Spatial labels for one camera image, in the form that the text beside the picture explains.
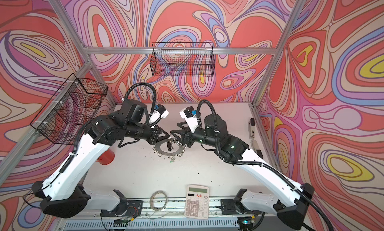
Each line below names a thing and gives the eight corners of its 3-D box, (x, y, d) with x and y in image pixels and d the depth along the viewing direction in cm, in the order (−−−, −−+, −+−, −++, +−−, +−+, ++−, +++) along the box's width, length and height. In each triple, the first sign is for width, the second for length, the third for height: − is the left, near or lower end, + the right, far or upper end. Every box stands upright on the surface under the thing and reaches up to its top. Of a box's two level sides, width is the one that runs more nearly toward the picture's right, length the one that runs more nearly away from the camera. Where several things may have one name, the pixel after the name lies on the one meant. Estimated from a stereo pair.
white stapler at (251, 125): (248, 138, 103) (251, 133, 98) (247, 123, 111) (250, 117, 106) (253, 139, 102) (256, 134, 97) (251, 124, 111) (254, 118, 106)
